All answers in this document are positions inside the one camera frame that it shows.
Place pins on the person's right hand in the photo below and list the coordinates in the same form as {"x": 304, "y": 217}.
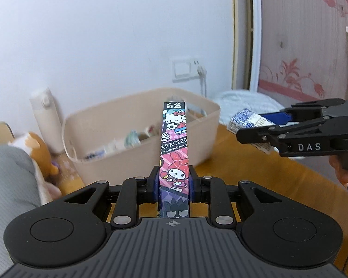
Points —
{"x": 341, "y": 173}

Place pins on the beige plastic storage bin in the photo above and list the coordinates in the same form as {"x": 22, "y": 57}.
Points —
{"x": 108, "y": 124}

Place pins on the striped light blue blanket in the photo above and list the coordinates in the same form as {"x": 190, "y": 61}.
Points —
{"x": 233, "y": 101}

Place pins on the blue white tissue pack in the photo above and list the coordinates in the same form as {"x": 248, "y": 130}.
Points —
{"x": 246, "y": 119}

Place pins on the barcode labelled white packet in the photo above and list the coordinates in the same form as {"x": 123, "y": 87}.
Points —
{"x": 95, "y": 154}

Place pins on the white thermos bottle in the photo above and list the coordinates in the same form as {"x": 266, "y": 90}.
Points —
{"x": 47, "y": 118}

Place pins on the green plaid scrunchie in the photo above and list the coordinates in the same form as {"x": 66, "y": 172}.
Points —
{"x": 132, "y": 139}

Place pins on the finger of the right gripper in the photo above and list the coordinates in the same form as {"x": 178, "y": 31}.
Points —
{"x": 333, "y": 110}
{"x": 312, "y": 138}

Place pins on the grey plush pillow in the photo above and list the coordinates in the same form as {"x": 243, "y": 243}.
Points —
{"x": 22, "y": 188}

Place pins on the wooden stand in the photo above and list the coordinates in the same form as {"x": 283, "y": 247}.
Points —
{"x": 6, "y": 134}

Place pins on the orange plush toy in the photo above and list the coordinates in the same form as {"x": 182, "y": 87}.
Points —
{"x": 37, "y": 149}

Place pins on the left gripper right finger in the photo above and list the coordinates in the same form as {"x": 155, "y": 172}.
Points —
{"x": 213, "y": 192}

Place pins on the floral wardrobe door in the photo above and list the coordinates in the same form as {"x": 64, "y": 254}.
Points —
{"x": 304, "y": 50}

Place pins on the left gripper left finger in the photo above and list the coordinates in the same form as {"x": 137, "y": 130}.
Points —
{"x": 133, "y": 193}

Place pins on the clear plastic bag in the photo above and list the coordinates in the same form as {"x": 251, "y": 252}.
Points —
{"x": 195, "y": 111}

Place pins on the cartoon character long box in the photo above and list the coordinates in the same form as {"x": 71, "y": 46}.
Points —
{"x": 174, "y": 174}

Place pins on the white wall switch socket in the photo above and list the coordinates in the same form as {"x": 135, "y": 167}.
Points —
{"x": 185, "y": 69}

